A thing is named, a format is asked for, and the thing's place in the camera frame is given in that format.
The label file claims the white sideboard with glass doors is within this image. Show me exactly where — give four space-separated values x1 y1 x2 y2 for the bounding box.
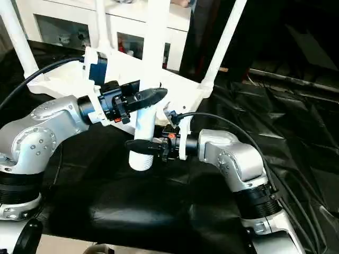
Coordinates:
14 0 192 71

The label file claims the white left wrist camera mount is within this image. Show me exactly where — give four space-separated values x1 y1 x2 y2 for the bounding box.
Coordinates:
80 47 110 125

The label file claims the black work mat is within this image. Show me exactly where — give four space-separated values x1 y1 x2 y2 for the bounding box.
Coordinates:
0 39 339 254

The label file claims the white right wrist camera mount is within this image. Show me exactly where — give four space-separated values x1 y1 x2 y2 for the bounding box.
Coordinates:
163 102 192 161

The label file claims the black backdrop cloth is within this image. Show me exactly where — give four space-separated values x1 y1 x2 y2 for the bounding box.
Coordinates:
181 0 339 83

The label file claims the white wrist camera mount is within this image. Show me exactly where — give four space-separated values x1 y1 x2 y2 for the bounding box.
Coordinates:
80 47 110 125
163 102 192 161

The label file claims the grey metal rod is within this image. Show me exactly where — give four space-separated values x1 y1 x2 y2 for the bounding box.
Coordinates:
248 68 339 90

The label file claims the white plastic table top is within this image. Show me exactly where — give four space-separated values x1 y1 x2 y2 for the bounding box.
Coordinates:
26 46 215 136

